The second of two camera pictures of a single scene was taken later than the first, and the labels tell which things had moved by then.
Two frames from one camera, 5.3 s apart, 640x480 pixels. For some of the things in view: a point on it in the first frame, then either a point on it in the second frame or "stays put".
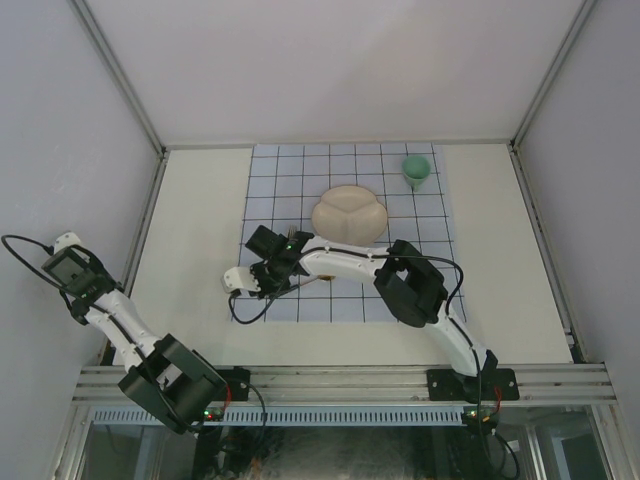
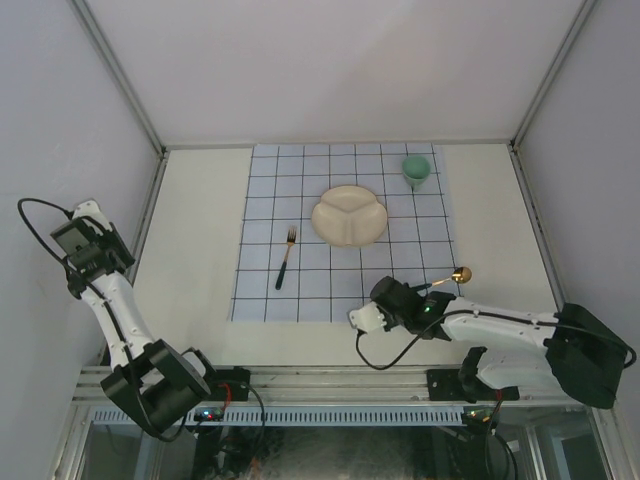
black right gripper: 265,291 to 390,323
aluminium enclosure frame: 369,145 stays put
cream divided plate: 349,215 stays put
